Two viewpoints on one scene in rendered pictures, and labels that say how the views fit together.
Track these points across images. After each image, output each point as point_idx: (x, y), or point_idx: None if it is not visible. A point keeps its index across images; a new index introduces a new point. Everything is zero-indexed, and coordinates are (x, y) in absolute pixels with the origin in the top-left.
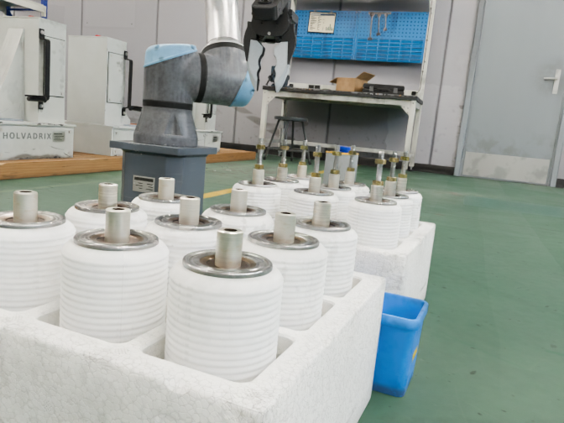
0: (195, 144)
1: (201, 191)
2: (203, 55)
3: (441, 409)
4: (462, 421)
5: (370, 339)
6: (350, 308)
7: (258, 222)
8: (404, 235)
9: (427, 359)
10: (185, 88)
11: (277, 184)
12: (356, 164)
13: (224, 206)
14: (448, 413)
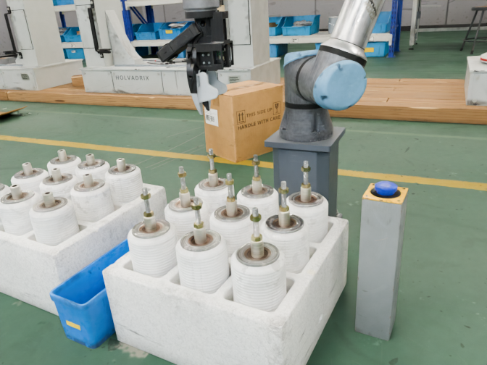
0: (300, 140)
1: (311, 181)
2: (307, 60)
3: (43, 353)
4: (26, 361)
5: (42, 275)
6: (10, 239)
7: (71, 193)
8: (183, 282)
9: (112, 364)
10: (292, 91)
11: (239, 191)
12: (392, 216)
13: (98, 181)
14: (38, 356)
